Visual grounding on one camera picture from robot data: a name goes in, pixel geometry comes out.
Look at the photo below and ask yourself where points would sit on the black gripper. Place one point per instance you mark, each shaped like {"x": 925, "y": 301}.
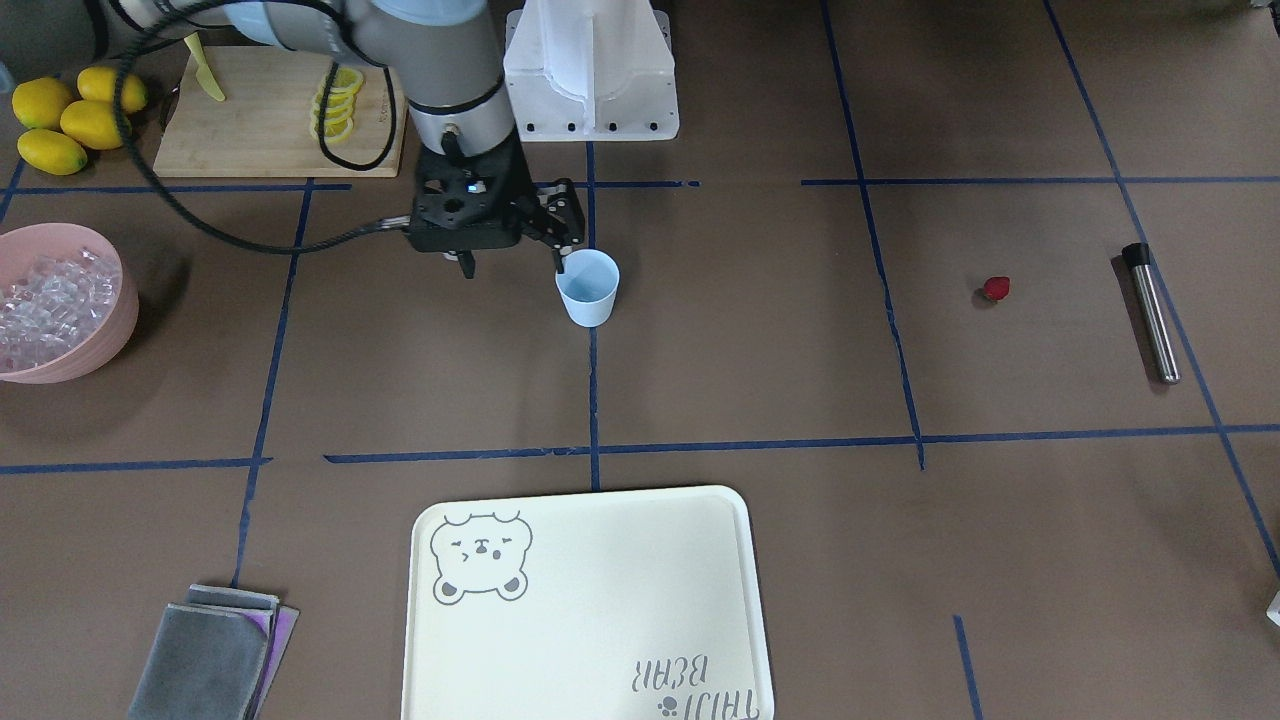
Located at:
{"x": 549, "y": 218}

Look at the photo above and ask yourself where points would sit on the light blue plastic cup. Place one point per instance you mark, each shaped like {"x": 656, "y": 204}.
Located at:
{"x": 588, "y": 286}

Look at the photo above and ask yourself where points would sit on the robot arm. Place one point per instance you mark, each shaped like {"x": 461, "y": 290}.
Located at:
{"x": 444, "y": 53}

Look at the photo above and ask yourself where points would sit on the pink bowl of ice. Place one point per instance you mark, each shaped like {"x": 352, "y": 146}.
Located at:
{"x": 69, "y": 305}

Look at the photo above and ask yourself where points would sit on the lemon slices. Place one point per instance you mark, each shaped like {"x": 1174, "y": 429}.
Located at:
{"x": 332, "y": 112}

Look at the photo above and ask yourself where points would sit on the bamboo cutting board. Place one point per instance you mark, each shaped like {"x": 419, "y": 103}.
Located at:
{"x": 260, "y": 131}

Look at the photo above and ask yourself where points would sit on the yellow plastic knife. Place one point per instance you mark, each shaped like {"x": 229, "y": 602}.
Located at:
{"x": 204, "y": 75}

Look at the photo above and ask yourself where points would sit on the cream bear tray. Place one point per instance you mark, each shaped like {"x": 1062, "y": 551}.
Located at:
{"x": 639, "y": 604}

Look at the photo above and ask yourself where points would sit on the yellow lemon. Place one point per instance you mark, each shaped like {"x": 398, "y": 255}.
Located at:
{"x": 103, "y": 84}
{"x": 93, "y": 124}
{"x": 51, "y": 152}
{"x": 39, "y": 104}

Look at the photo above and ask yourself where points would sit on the grey folded cloth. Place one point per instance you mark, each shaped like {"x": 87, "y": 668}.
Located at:
{"x": 215, "y": 655}

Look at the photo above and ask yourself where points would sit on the red strawberry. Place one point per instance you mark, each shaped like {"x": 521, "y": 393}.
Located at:
{"x": 996, "y": 288}

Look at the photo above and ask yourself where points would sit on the steel muddler black cap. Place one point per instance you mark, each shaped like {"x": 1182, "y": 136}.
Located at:
{"x": 1138, "y": 260}

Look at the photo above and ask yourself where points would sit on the white pedestal column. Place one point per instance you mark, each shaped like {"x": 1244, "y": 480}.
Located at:
{"x": 591, "y": 71}

